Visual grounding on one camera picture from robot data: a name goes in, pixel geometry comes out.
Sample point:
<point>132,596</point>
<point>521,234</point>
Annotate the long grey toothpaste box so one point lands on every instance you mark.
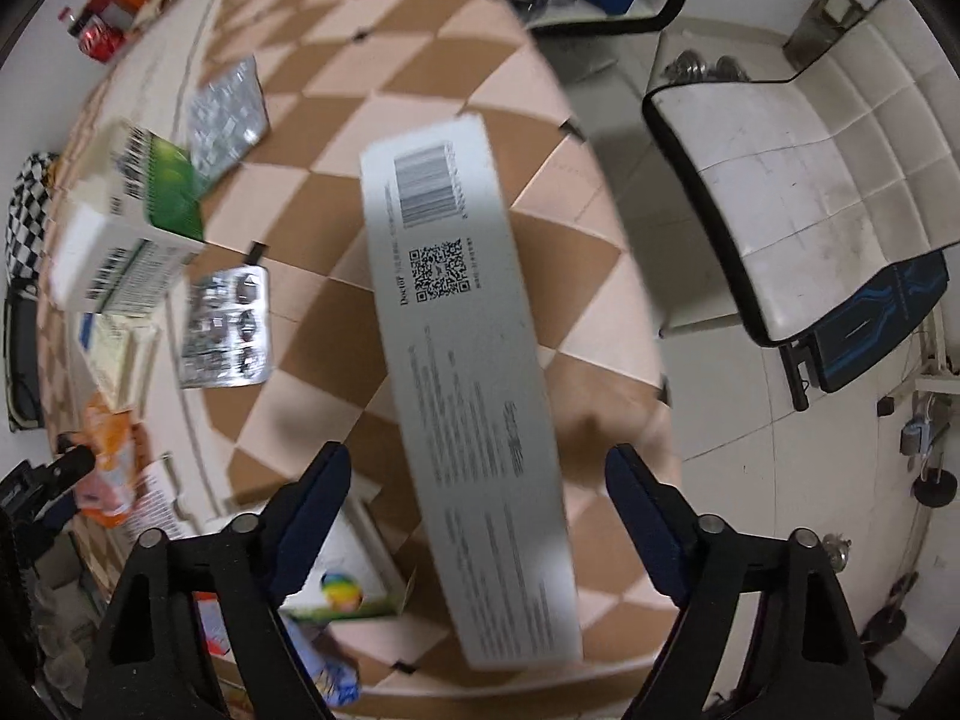
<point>461,355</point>

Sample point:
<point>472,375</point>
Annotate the white leather chair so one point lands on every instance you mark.
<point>808,187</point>

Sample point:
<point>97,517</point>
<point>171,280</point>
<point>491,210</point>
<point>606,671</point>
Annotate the white box with colourful ball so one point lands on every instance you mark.
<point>354,576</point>

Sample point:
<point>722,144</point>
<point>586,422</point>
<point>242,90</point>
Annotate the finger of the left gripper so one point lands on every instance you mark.
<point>39,500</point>

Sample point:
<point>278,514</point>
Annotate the blue black scale board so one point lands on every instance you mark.
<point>876,319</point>

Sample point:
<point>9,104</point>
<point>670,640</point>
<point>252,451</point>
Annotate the orange snack bag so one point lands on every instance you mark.
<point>108,494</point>

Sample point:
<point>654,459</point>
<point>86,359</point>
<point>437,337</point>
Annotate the checkered black white bag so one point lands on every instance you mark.
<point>26,221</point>

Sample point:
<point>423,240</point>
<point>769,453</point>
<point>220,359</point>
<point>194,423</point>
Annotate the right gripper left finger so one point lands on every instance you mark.
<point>151,658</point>

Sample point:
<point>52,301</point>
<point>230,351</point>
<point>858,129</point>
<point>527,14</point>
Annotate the checkered tablecloth table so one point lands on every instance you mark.
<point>339,76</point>

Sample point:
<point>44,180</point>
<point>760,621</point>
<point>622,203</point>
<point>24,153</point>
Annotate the red soda bottle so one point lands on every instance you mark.
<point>96,38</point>

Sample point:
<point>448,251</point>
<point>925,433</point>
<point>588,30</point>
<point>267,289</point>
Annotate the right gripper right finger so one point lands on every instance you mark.
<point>803,660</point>

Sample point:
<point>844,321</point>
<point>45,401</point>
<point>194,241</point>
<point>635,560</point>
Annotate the silver blister pack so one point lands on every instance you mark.
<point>227,118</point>
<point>227,341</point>

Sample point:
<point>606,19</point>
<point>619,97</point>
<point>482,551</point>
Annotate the green white medicine box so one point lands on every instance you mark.
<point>132,224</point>

